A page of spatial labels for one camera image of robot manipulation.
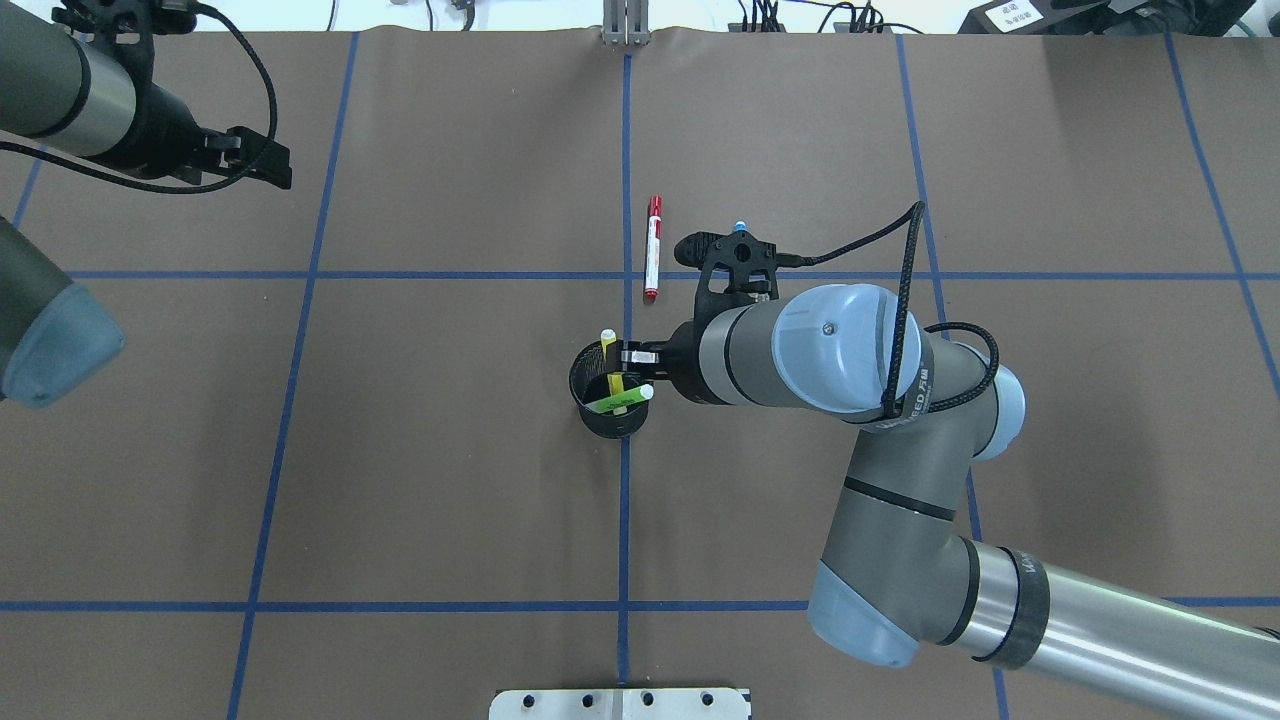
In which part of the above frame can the red marker pen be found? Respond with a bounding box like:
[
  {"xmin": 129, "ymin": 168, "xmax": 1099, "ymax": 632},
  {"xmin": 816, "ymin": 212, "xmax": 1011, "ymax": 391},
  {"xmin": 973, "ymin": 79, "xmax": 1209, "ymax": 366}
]
[{"xmin": 643, "ymin": 195, "xmax": 663, "ymax": 305}]

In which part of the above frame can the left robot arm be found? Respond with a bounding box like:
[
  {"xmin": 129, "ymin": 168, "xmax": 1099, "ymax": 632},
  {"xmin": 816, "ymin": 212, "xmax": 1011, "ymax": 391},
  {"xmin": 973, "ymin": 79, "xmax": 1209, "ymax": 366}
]
[{"xmin": 1, "ymin": 1, "xmax": 293, "ymax": 409}]

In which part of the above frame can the black mesh pen cup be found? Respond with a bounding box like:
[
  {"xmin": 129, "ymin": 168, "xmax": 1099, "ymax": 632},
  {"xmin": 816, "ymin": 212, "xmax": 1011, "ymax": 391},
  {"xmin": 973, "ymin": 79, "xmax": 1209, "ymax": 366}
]
[{"xmin": 567, "ymin": 341, "xmax": 650, "ymax": 439}]

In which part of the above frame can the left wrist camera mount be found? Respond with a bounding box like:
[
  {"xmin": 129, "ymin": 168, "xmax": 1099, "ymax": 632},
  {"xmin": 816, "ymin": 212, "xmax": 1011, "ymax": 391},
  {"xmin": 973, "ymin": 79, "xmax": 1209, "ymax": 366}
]
[{"xmin": 50, "ymin": 1, "xmax": 202, "ymax": 44}]

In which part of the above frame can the yellow marker pen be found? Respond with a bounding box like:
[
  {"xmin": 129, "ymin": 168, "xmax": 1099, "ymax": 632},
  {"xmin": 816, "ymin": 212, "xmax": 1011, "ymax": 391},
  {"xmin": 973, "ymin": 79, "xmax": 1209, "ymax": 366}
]
[{"xmin": 599, "ymin": 328, "xmax": 625, "ymax": 397}]

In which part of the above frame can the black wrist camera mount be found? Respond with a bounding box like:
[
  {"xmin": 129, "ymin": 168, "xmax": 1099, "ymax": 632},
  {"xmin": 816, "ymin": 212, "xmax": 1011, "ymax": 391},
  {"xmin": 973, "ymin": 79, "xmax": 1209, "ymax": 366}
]
[{"xmin": 673, "ymin": 228, "xmax": 780, "ymax": 316}]

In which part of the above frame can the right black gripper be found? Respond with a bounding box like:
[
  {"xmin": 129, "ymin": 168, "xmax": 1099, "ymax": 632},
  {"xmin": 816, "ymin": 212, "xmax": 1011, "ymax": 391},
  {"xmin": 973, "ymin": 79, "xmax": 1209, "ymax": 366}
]
[{"xmin": 620, "ymin": 325, "xmax": 707, "ymax": 404}]

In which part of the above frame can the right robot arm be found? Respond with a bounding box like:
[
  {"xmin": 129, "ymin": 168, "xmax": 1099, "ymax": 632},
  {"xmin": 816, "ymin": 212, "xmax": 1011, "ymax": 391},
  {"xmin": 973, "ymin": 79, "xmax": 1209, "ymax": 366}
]
[{"xmin": 614, "ymin": 284, "xmax": 1277, "ymax": 719}]

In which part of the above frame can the aluminium frame post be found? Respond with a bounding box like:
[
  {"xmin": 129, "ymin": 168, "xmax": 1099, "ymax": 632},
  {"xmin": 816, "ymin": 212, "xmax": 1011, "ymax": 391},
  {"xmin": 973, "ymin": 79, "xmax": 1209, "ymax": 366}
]
[{"xmin": 600, "ymin": 0, "xmax": 652, "ymax": 47}]

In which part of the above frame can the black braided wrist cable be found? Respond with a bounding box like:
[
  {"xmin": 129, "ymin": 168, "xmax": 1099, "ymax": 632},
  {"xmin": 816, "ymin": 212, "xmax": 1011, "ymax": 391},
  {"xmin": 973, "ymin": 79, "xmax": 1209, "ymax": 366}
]
[{"xmin": 774, "ymin": 202, "xmax": 1001, "ymax": 421}]

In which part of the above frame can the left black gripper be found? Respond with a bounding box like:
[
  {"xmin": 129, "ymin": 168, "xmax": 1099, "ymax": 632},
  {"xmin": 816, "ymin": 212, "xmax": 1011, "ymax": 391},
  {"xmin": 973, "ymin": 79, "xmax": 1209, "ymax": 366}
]
[{"xmin": 125, "ymin": 85, "xmax": 293, "ymax": 190}]

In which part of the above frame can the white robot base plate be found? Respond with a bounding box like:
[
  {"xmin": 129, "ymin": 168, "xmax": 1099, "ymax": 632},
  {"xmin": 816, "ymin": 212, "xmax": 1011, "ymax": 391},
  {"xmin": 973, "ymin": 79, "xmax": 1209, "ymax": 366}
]
[{"xmin": 488, "ymin": 687, "xmax": 754, "ymax": 719}]

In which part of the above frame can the green marker pen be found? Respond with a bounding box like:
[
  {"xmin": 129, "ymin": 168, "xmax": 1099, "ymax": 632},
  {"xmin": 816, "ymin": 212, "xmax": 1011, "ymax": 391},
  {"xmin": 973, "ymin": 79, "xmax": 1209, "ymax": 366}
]
[{"xmin": 584, "ymin": 384, "xmax": 655, "ymax": 415}]

